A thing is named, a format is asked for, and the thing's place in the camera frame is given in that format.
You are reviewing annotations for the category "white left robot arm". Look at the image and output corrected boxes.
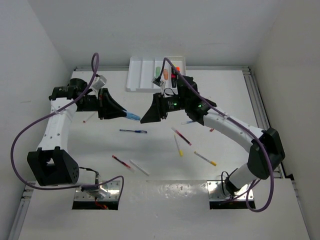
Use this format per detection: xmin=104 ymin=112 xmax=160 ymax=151
xmin=27 ymin=75 xmax=127 ymax=186

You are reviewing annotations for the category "orange eraser case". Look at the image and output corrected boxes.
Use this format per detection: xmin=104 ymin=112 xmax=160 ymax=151
xmin=163 ymin=69 xmax=169 ymax=80

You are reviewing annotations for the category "white divided organizer tray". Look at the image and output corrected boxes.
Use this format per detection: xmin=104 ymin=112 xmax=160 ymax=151
xmin=126 ymin=56 xmax=178 ymax=93

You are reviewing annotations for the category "green eraser case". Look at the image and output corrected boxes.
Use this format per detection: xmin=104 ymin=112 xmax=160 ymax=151
xmin=155 ymin=66 xmax=161 ymax=78

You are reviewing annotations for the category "white marker pen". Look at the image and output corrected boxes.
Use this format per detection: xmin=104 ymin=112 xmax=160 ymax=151
xmin=129 ymin=159 xmax=150 ymax=176

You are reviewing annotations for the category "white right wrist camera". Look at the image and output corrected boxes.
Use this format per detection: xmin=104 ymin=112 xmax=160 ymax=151
xmin=151 ymin=77 xmax=166 ymax=91

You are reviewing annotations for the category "blue gel pen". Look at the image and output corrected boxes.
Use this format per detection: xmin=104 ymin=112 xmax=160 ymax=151
xmin=181 ymin=120 xmax=194 ymax=125

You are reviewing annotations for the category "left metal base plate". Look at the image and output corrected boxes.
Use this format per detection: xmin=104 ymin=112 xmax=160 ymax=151
xmin=74 ymin=180 xmax=122 ymax=202

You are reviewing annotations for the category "yellow tip white marker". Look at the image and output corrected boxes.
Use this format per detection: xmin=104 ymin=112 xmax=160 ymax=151
xmin=194 ymin=151 xmax=217 ymax=166
xmin=174 ymin=135 xmax=184 ymax=157

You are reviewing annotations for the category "red tip white pen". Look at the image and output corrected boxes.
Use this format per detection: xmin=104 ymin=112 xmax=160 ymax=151
xmin=82 ymin=112 xmax=96 ymax=123

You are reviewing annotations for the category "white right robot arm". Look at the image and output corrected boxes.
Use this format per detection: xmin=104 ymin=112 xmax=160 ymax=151
xmin=140 ymin=76 xmax=285 ymax=195

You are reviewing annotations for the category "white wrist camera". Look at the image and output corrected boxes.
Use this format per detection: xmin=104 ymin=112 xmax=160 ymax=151
xmin=91 ymin=75 xmax=107 ymax=92
xmin=151 ymin=77 xmax=166 ymax=91

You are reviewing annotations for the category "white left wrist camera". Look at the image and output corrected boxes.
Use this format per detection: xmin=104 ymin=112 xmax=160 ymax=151
xmin=91 ymin=75 xmax=107 ymax=92

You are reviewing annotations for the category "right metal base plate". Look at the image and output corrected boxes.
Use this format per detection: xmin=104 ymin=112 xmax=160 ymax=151
xmin=207 ymin=180 xmax=250 ymax=202

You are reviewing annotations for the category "dark red gel pen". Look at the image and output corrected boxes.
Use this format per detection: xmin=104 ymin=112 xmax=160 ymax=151
xmin=171 ymin=127 xmax=192 ymax=146

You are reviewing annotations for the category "metal base plate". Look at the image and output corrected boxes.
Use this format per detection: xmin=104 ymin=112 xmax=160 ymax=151
xmin=74 ymin=180 xmax=122 ymax=202
xmin=207 ymin=180 xmax=250 ymax=202

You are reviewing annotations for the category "blue ballpoint pen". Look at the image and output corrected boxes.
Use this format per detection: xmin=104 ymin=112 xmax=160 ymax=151
xmin=119 ymin=129 xmax=148 ymax=134

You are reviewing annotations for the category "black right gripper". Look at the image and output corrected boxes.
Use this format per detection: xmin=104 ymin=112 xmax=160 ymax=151
xmin=141 ymin=91 xmax=189 ymax=123

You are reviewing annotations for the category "blue eraser case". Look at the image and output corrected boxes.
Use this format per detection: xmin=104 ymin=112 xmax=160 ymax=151
xmin=125 ymin=111 xmax=141 ymax=121

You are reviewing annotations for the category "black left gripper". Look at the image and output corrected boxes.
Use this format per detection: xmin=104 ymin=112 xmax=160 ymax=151
xmin=76 ymin=87 xmax=126 ymax=120

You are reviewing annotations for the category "pink cap black highlighter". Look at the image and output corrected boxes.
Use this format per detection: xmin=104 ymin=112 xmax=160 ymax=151
xmin=171 ymin=73 xmax=177 ymax=88

